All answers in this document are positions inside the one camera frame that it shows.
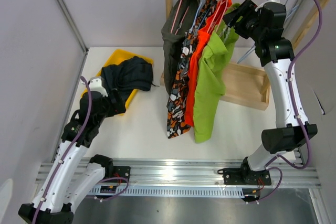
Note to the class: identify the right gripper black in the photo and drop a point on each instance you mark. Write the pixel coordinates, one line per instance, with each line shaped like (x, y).
(246, 10)

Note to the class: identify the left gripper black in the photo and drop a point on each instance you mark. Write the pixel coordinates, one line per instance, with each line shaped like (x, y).
(115, 108)

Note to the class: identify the pink hanger with orange shorts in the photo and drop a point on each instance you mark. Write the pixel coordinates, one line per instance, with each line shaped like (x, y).
(220, 9)

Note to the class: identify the bright orange shorts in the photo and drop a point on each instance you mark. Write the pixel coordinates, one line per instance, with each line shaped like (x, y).
(201, 38)

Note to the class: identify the dark navy shorts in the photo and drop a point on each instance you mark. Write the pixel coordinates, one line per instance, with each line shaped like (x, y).
(134, 73)

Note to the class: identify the blue hanger with camouflage shorts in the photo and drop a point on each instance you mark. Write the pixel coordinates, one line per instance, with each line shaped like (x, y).
(196, 15)

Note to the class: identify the lime green shorts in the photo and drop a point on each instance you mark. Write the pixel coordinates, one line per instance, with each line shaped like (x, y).
(210, 87)

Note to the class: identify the camouflage orange black shorts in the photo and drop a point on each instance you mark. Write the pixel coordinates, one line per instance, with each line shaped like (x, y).
(176, 103)

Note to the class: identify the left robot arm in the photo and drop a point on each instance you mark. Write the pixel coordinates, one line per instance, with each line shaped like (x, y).
(59, 197)

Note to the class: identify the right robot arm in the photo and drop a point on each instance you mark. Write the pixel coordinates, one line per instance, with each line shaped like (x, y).
(292, 131)

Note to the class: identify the dark olive shorts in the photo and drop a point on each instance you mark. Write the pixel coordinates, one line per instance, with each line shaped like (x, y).
(172, 44)

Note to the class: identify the pink hanger leftmost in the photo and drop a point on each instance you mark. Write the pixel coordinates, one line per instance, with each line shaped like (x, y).
(175, 28)

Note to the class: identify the wooden clothes rack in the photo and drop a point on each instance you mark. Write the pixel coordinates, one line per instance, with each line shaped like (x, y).
(263, 23)

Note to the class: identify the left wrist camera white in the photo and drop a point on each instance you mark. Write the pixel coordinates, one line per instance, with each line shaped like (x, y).
(97, 84)

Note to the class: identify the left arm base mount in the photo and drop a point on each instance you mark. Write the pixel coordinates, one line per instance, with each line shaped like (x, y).
(118, 172)

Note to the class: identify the aluminium mounting rail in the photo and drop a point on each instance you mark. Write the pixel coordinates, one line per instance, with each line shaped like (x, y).
(187, 178)

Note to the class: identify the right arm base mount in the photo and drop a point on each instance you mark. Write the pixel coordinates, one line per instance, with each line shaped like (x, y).
(236, 176)

